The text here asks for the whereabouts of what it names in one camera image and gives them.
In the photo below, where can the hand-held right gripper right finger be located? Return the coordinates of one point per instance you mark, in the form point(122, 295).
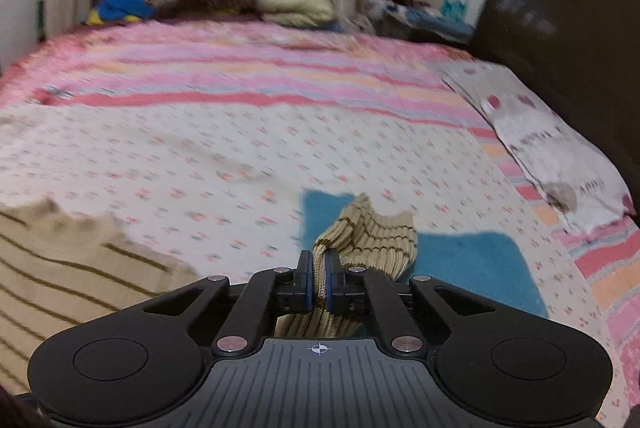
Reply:
point(330, 283)

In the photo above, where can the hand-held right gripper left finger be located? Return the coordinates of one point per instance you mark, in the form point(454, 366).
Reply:
point(306, 280)

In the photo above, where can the beige striped knit sweater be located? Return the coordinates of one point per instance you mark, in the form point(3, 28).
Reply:
point(372, 238)

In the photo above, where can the blue towel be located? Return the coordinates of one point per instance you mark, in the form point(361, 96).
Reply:
point(475, 258)

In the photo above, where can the cherry print bed sheet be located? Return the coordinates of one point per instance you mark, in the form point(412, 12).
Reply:
point(200, 148)

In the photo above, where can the pink striped blanket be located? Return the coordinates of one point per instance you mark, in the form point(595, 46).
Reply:
point(250, 68)

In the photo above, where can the grey printed pillow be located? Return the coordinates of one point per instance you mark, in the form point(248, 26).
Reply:
point(540, 143)

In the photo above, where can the pale yellow folded quilt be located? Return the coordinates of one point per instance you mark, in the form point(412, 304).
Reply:
point(295, 3)

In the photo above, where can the pile of bedside clutter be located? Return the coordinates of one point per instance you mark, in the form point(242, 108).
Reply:
point(425, 20)

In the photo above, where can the blue and yellow cloth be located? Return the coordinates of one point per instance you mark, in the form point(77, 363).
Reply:
point(122, 0)

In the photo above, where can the brown headboard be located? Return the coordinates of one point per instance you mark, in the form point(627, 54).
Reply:
point(575, 38)

